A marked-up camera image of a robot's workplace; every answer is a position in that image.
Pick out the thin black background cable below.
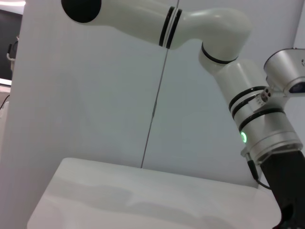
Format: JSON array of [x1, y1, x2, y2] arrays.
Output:
[[0, 94, 10, 110]]

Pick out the left wrist cable with plug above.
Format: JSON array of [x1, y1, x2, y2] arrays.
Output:
[[246, 152, 273, 190]]

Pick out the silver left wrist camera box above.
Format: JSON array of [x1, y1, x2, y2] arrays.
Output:
[[263, 48, 305, 99]]

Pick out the white background hook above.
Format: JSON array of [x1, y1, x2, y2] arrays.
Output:
[[6, 35, 19, 63]]

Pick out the dark background screen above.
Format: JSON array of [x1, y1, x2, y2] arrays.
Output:
[[0, 9, 23, 81]]

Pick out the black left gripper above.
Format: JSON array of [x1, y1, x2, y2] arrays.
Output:
[[260, 149, 305, 229]]

